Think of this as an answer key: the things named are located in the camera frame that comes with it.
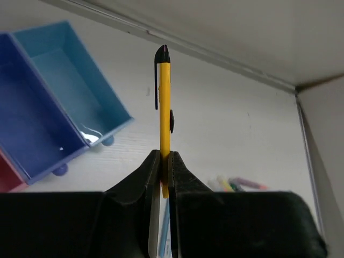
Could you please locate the pack of coloured crayons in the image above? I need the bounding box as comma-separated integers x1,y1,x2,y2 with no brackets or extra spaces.
207,176,269,192

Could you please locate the light blue container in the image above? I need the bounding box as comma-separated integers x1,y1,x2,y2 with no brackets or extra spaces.
13,21,132,146

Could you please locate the yellow utility knife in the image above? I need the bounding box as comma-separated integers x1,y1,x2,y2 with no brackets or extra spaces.
154,45,174,198

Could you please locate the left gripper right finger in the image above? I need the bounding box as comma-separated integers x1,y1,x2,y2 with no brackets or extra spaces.
169,152,214,257

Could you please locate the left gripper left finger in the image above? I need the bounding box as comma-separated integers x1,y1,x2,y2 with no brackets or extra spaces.
103,150,160,257

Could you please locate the pink container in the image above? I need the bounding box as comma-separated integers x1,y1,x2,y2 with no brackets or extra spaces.
0,151,28,193

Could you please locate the dark blue container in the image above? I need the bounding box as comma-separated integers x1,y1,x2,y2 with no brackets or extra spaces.
1,33,87,185

